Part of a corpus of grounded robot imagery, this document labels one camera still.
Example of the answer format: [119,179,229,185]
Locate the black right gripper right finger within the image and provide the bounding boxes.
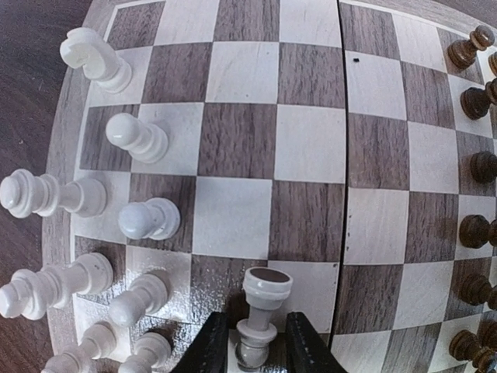
[285,312,342,372]

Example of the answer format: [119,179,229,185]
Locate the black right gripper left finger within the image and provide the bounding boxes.
[180,312,229,372]

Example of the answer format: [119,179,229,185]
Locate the white chess pawn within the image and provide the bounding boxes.
[117,332,172,373]
[235,267,293,370]
[106,113,169,164]

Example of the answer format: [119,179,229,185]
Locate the white chess piece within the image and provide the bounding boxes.
[1,253,113,320]

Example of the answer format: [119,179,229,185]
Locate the dark chess pieces row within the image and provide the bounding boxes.
[446,25,497,373]

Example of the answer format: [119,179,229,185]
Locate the wooden chess board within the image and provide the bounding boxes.
[42,1,477,372]

